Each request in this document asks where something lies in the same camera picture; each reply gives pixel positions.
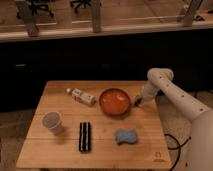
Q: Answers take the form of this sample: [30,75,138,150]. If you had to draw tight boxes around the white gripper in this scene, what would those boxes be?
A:
[134,81,158,107]

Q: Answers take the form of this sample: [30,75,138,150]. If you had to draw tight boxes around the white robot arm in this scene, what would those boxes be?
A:
[133,68,213,171]

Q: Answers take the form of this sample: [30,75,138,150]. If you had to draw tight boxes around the orange bowl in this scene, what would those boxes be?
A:
[99,88,131,116]

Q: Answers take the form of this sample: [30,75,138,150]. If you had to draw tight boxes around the blue sponge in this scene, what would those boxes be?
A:
[115,129,137,145]

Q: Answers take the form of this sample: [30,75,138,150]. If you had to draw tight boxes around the black and white striped block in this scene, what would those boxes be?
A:
[79,122,91,152]

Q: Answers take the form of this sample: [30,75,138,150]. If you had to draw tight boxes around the white plastic bottle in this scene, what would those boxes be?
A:
[66,88,96,106]

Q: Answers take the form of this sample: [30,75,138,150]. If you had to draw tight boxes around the clear plastic cup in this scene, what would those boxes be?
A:
[41,111,63,135]

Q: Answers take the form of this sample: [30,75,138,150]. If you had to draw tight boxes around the black office chair middle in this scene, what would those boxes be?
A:
[70,0,91,14]

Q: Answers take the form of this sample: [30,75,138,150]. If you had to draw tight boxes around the black office chair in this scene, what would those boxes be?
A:
[23,0,54,17]
[70,0,91,14]

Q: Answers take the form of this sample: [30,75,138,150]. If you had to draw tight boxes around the black office chair left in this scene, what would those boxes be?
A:
[23,0,54,17]

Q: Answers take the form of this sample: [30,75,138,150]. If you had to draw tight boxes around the long wooden counter ledge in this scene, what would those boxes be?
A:
[0,21,213,42]

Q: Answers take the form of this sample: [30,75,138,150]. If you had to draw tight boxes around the black cable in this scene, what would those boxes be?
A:
[164,133,192,171]

